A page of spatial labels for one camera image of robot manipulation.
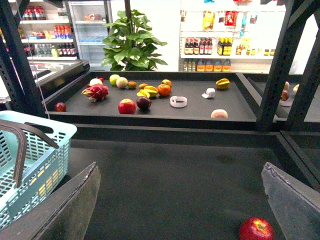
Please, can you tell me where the yellow starfruit centre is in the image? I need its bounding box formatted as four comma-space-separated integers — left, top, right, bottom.
136, 85, 158, 99

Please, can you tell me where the orange persimmon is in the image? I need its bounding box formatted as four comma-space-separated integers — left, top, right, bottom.
157, 84, 172, 97

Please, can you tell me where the yellow starfruit far right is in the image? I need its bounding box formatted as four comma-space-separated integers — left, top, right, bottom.
216, 78, 231, 90

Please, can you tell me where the right sauce bottle shelf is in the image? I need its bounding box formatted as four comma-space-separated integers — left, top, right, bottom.
178, 0, 286, 74

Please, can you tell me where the pale fruit on right tray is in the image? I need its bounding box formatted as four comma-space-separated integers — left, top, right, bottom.
283, 81, 290, 91

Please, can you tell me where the dark purple plum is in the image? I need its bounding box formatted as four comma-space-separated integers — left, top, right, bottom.
136, 96, 152, 110

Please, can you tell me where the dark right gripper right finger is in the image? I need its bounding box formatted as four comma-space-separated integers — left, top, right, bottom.
261, 162, 320, 240

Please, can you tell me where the black metal frame post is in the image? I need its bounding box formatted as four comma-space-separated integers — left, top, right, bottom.
0, 0, 48, 118
256, 0, 320, 131

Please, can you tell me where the green potted plant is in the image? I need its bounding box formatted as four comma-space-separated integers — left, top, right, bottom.
101, 9, 168, 71

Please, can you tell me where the light blue plastic basket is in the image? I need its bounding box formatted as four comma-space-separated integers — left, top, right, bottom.
0, 110, 77, 229

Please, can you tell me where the green apple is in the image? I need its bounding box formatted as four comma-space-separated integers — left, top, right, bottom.
109, 74, 120, 86

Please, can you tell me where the red fruit on right tray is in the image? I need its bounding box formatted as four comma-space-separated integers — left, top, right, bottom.
280, 89, 290, 102

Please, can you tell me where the red apple near front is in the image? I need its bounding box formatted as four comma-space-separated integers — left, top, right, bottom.
238, 216, 275, 240

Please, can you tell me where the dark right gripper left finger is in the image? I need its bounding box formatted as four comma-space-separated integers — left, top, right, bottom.
0, 162, 101, 240

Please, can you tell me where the small mango behind persimmon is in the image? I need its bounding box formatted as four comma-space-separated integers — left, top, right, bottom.
161, 79, 172, 88

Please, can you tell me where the left drinks shelf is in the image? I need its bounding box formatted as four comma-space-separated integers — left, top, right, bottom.
8, 0, 78, 61

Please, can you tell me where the black metal frame post right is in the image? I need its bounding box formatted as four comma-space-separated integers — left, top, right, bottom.
256, 0, 320, 131

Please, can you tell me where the white round fruit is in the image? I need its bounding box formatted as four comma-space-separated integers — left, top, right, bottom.
88, 78, 103, 87

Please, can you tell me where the pink dragon fruit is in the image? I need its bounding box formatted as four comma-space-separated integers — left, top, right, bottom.
81, 84, 109, 102

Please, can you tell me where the pale tan melon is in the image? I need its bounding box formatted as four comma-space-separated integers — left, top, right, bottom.
116, 77, 128, 89

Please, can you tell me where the glass door refrigerator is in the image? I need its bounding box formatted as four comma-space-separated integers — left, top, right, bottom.
67, 0, 110, 72

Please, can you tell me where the black display tray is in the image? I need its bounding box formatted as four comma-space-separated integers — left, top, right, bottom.
45, 71, 261, 130

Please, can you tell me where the black metal frame post left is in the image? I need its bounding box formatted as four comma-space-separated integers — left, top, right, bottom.
0, 0, 48, 118

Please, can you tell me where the small brown fruit by starfruit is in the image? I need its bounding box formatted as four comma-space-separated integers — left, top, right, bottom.
138, 83, 148, 90

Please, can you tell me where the red yellow apple on tray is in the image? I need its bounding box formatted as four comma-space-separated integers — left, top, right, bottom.
118, 98, 136, 115

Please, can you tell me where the small red apple at edge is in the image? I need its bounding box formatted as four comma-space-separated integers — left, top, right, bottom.
54, 102, 67, 112

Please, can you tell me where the yellow starfruit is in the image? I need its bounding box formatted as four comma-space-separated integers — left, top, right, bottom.
216, 78, 231, 90
136, 85, 158, 99

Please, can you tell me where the brown kiwi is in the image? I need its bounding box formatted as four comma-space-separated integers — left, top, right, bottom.
127, 81, 137, 89

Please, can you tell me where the pale peach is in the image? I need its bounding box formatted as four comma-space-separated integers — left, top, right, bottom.
210, 109, 228, 118

